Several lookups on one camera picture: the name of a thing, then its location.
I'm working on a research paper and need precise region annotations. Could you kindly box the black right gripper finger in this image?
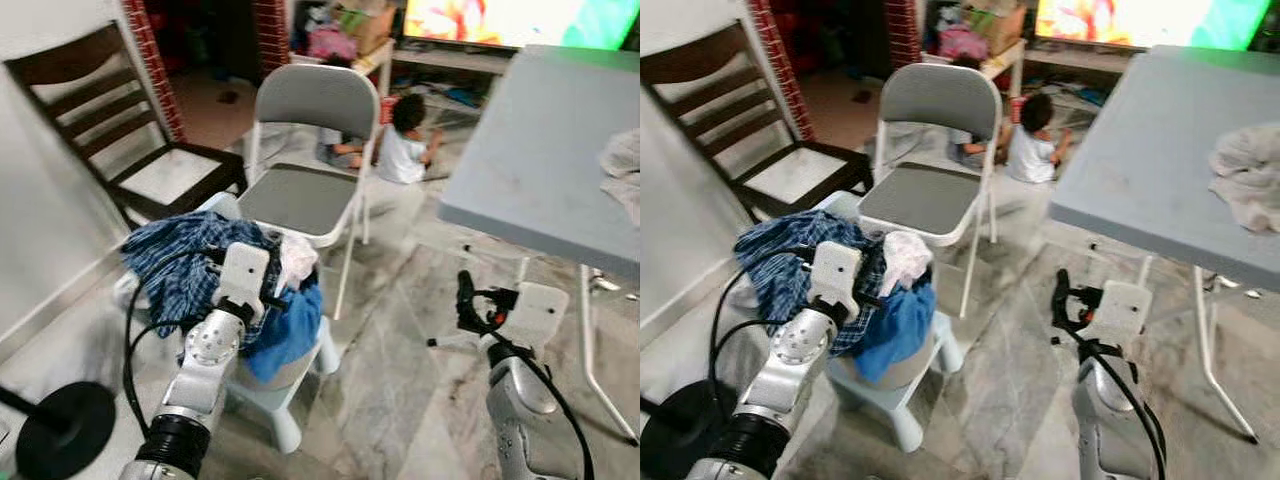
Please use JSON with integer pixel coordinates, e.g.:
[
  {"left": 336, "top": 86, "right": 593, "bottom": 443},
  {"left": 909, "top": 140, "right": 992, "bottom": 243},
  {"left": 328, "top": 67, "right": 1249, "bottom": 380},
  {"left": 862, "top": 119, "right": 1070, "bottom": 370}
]
[
  {"left": 456, "top": 270, "right": 477, "bottom": 337},
  {"left": 1051, "top": 268, "right": 1072, "bottom": 337}
]

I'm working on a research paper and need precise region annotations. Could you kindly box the blue plaid shirt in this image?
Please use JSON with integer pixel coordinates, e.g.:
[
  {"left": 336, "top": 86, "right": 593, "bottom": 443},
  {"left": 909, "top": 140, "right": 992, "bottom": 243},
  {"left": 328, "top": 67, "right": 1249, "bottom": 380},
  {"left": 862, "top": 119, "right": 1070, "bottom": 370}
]
[
  {"left": 735, "top": 210, "right": 893, "bottom": 357},
  {"left": 122, "top": 210, "right": 293, "bottom": 353}
]

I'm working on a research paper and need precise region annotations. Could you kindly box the white pink cloth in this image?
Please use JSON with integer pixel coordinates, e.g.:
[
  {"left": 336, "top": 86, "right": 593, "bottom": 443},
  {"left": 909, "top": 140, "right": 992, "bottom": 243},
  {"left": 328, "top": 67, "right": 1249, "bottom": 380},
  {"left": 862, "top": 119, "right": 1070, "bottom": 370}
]
[
  {"left": 274, "top": 232, "right": 321, "bottom": 297},
  {"left": 880, "top": 230, "right": 934, "bottom": 297}
]

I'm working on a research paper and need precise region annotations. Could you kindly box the grey folding table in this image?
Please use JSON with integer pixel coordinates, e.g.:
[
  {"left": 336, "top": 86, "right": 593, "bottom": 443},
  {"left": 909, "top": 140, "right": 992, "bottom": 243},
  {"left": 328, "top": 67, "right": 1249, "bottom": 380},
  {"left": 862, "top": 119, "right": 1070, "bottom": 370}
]
[
  {"left": 1049, "top": 45, "right": 1280, "bottom": 443},
  {"left": 437, "top": 45, "right": 641, "bottom": 447}
]

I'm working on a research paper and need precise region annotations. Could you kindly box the plain blue cloth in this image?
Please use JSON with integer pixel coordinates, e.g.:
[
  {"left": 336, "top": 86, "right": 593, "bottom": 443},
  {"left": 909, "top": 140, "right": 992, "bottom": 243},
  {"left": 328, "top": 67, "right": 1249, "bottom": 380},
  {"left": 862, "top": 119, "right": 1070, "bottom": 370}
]
[
  {"left": 853, "top": 278, "right": 939, "bottom": 387},
  {"left": 243, "top": 278, "right": 326, "bottom": 386}
]

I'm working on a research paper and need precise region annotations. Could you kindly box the grey white folding chair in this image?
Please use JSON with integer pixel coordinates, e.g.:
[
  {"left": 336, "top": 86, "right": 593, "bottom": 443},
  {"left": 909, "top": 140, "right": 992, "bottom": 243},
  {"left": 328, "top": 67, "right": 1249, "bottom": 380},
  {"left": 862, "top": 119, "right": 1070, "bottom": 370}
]
[
  {"left": 857, "top": 63, "right": 1005, "bottom": 321},
  {"left": 236, "top": 63, "right": 383, "bottom": 323}
]

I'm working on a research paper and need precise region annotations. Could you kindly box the black round stand base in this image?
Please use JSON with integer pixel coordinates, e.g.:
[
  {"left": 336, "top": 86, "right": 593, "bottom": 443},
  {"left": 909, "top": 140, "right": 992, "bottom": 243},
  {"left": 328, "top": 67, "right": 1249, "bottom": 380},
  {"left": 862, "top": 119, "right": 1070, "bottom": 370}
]
[
  {"left": 0, "top": 380, "right": 117, "bottom": 480},
  {"left": 640, "top": 380, "right": 743, "bottom": 480}
]

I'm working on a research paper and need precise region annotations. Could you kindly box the low white shelf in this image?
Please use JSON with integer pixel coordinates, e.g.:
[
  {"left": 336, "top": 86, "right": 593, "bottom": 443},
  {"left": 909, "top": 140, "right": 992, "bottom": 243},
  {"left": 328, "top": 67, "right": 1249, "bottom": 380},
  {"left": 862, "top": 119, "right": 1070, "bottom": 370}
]
[
  {"left": 290, "top": 40, "right": 397, "bottom": 103},
  {"left": 925, "top": 40, "right": 1029, "bottom": 103}
]

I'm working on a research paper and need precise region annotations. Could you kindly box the pink bag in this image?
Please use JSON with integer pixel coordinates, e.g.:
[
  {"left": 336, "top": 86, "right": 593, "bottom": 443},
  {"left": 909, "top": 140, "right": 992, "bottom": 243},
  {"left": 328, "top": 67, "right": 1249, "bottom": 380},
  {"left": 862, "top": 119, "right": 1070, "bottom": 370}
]
[
  {"left": 938, "top": 25, "right": 991, "bottom": 63},
  {"left": 305, "top": 25, "right": 359, "bottom": 63}
]

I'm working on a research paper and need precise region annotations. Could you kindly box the cardboard box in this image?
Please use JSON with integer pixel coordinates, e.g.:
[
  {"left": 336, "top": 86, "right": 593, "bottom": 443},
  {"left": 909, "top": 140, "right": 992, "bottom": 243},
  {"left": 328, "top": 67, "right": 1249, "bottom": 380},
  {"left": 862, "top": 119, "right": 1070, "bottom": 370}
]
[
  {"left": 965, "top": 0, "right": 1029, "bottom": 57},
  {"left": 335, "top": 0, "right": 397, "bottom": 57}
]

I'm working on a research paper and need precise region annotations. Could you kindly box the television screen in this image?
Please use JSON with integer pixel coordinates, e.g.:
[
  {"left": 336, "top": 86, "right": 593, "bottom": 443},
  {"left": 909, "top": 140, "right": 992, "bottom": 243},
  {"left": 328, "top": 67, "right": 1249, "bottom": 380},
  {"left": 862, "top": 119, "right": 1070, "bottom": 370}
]
[
  {"left": 402, "top": 0, "right": 641, "bottom": 51},
  {"left": 1034, "top": 0, "right": 1280, "bottom": 51}
]

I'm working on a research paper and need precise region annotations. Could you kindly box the dark wooden chair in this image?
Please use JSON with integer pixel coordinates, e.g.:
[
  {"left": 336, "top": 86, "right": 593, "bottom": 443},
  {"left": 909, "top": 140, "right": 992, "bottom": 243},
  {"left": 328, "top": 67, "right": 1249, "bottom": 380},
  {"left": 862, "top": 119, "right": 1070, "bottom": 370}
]
[
  {"left": 4, "top": 22, "right": 249, "bottom": 227},
  {"left": 640, "top": 22, "right": 874, "bottom": 223}
]

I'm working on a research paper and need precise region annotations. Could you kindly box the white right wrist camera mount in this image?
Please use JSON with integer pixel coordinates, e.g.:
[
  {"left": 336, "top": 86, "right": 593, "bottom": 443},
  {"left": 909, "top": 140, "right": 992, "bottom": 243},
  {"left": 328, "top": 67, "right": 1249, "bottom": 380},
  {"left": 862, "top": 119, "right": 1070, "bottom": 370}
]
[
  {"left": 1085, "top": 280, "right": 1154, "bottom": 347},
  {"left": 508, "top": 282, "right": 571, "bottom": 351}
]

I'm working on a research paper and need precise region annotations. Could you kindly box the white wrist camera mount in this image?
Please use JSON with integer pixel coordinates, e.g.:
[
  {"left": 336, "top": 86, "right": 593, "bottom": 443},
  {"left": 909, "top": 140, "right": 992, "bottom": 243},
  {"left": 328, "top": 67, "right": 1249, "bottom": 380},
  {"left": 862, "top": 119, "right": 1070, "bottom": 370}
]
[
  {"left": 810, "top": 240, "right": 864, "bottom": 321},
  {"left": 218, "top": 242, "right": 272, "bottom": 321},
  {"left": 1085, "top": 280, "right": 1154, "bottom": 347},
  {"left": 508, "top": 282, "right": 571, "bottom": 351}
]

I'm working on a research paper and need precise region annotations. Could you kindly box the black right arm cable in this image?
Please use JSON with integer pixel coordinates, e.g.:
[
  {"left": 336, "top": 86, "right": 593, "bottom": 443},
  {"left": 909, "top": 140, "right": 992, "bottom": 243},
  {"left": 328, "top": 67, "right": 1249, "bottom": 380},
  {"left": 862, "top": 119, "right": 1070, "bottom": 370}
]
[
  {"left": 470, "top": 300, "right": 598, "bottom": 480},
  {"left": 1060, "top": 298, "right": 1169, "bottom": 480}
]

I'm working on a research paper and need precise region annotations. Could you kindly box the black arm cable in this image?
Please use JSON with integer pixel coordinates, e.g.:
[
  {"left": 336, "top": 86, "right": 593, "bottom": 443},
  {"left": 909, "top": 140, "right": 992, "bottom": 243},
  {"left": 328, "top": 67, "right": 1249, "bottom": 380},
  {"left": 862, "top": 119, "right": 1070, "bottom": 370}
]
[
  {"left": 122, "top": 248, "right": 226, "bottom": 411},
  {"left": 1060, "top": 298, "right": 1169, "bottom": 480},
  {"left": 708, "top": 246, "right": 816, "bottom": 401},
  {"left": 470, "top": 300, "right": 598, "bottom": 480}
]

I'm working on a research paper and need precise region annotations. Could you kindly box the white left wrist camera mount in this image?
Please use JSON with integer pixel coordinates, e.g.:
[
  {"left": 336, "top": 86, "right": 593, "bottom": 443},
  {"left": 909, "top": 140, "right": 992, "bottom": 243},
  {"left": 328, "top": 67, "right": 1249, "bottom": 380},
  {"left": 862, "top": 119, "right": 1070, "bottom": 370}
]
[
  {"left": 810, "top": 240, "right": 864, "bottom": 321},
  {"left": 218, "top": 242, "right": 272, "bottom": 321}
]

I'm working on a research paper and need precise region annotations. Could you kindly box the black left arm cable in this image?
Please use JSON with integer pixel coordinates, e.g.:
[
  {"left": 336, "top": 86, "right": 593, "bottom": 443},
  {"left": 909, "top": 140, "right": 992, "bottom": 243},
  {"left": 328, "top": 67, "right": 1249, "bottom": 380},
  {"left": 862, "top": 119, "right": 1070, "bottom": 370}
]
[
  {"left": 122, "top": 248, "right": 226, "bottom": 411},
  {"left": 708, "top": 246, "right": 816, "bottom": 401}
]

